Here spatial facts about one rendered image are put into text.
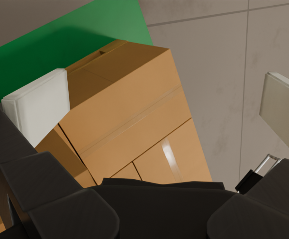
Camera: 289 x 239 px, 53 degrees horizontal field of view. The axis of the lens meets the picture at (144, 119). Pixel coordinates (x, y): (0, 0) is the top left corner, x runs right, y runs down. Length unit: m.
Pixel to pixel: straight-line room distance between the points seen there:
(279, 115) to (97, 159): 1.18
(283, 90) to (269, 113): 0.02
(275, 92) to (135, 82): 1.12
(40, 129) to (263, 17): 2.59
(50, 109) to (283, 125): 0.13
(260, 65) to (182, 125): 1.42
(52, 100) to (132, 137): 1.19
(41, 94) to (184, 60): 1.99
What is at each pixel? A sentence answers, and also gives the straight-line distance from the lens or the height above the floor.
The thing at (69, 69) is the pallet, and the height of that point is 0.02.
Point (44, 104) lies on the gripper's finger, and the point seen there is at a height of 1.47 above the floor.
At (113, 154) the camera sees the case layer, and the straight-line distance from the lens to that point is 1.34.
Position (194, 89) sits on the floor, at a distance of 2.25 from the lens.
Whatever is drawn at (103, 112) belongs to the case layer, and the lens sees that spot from 1.24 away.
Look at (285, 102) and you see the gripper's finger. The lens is 0.17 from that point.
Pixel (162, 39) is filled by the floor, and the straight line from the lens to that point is 2.00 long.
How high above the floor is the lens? 1.63
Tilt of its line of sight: 53 degrees down
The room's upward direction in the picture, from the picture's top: 120 degrees clockwise
